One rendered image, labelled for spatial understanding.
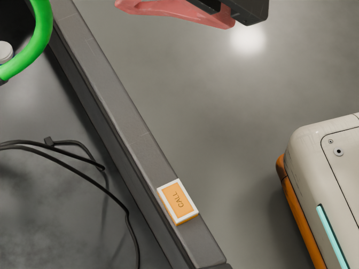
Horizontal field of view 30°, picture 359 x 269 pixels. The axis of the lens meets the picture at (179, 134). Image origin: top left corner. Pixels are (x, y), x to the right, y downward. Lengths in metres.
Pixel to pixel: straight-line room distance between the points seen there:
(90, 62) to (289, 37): 1.35
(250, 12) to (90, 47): 0.56
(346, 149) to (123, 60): 0.78
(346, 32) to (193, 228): 1.54
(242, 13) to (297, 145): 1.29
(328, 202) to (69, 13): 0.86
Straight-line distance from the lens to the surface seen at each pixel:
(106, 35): 2.16
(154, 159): 0.83
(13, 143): 0.78
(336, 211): 1.60
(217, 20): 0.41
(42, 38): 0.57
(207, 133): 1.96
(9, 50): 1.08
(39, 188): 0.96
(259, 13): 0.40
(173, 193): 0.80
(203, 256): 0.78
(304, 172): 1.65
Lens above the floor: 1.69
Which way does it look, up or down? 60 degrees down
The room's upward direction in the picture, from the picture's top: 5 degrees clockwise
